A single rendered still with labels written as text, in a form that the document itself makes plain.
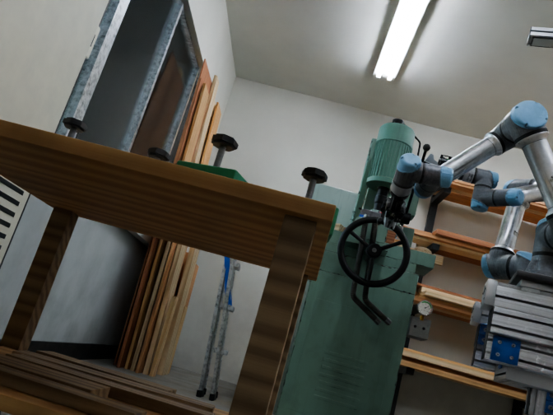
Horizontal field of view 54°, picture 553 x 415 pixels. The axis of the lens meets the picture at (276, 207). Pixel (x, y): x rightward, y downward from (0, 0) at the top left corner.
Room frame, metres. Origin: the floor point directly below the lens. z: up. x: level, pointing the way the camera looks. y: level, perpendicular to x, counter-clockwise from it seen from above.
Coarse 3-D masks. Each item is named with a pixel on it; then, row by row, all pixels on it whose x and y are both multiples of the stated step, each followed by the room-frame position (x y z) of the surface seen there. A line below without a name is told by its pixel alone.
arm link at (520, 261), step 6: (522, 252) 2.34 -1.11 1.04; (528, 252) 2.32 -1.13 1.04; (510, 258) 2.38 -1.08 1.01; (516, 258) 2.36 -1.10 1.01; (522, 258) 2.33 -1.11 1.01; (528, 258) 2.31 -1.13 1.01; (510, 264) 2.37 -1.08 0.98; (516, 264) 2.35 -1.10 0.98; (522, 264) 2.33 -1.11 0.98; (510, 270) 2.37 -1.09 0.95; (516, 270) 2.35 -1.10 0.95; (510, 276) 2.39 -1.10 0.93
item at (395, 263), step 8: (328, 248) 2.34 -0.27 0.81; (336, 248) 2.33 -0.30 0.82; (344, 248) 2.33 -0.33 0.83; (352, 248) 2.32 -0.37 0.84; (352, 256) 2.32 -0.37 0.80; (384, 256) 2.30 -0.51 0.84; (384, 264) 2.30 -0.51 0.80; (392, 264) 2.30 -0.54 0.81; (400, 264) 2.29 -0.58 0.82; (408, 264) 2.29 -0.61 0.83
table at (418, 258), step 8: (336, 232) 2.33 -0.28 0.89; (336, 240) 2.33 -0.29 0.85; (352, 240) 2.23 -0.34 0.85; (368, 240) 2.22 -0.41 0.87; (392, 248) 2.30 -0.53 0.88; (400, 248) 2.30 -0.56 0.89; (392, 256) 2.30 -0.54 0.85; (400, 256) 2.29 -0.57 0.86; (416, 256) 2.29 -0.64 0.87; (424, 256) 2.28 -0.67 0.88; (432, 256) 2.28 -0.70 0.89; (416, 264) 2.29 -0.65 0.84; (424, 264) 2.28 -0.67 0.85; (432, 264) 2.28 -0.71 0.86; (416, 272) 2.44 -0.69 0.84; (424, 272) 2.39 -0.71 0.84
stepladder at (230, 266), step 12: (228, 264) 3.11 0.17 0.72; (228, 276) 3.09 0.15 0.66; (228, 288) 3.09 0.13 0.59; (216, 300) 3.10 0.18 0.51; (228, 300) 3.10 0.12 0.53; (216, 312) 3.10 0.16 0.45; (228, 312) 3.25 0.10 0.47; (216, 324) 3.27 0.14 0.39; (216, 348) 3.12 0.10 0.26; (204, 360) 3.10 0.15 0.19; (216, 360) 3.08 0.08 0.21; (204, 372) 3.10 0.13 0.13; (216, 372) 3.08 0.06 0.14; (204, 384) 3.12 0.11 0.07; (216, 384) 3.12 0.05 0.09; (216, 396) 3.26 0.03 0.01
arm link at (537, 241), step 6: (540, 222) 1.89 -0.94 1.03; (546, 222) 1.86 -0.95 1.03; (540, 228) 1.88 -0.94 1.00; (540, 234) 1.87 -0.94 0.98; (534, 240) 1.91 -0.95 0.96; (540, 240) 1.87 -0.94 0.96; (546, 240) 1.83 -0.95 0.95; (534, 246) 1.90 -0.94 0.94; (540, 246) 1.87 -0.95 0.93; (546, 246) 1.85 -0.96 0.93; (552, 252) 1.84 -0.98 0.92
